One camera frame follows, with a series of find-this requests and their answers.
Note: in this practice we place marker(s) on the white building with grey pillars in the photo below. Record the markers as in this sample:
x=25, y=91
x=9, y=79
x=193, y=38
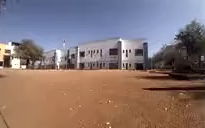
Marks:
x=103, y=53

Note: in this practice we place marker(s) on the red dirt ground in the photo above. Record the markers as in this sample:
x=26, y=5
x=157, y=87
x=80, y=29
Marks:
x=90, y=96

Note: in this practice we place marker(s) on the round-crowned tree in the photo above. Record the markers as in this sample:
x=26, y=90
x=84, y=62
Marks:
x=29, y=50

